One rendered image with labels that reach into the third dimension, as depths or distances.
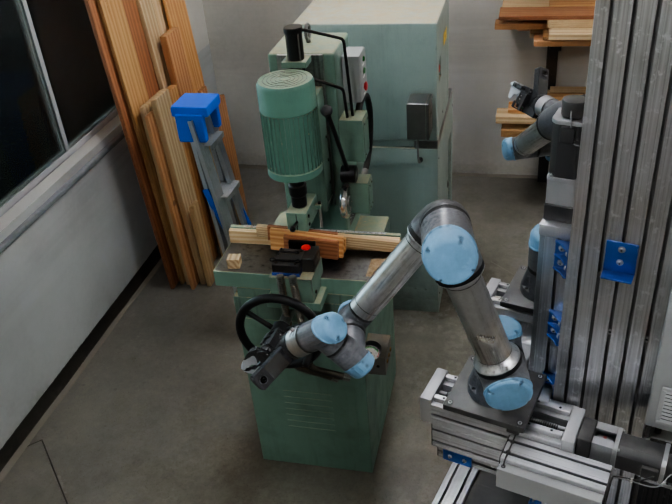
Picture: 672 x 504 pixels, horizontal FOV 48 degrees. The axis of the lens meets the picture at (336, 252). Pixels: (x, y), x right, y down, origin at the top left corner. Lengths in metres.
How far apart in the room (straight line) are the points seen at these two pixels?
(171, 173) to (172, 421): 1.21
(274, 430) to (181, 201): 1.39
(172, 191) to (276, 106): 1.65
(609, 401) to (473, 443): 0.39
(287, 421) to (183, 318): 1.17
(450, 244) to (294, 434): 1.52
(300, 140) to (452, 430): 0.96
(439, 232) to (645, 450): 0.84
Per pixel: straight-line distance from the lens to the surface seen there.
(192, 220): 3.88
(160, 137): 3.73
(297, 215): 2.47
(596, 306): 2.04
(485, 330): 1.77
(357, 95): 2.58
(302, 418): 2.88
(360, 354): 1.84
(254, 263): 2.55
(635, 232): 1.91
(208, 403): 3.39
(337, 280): 2.43
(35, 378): 3.49
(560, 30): 4.07
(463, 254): 1.62
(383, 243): 2.50
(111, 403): 3.54
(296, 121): 2.29
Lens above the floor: 2.29
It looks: 33 degrees down
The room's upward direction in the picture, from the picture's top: 5 degrees counter-clockwise
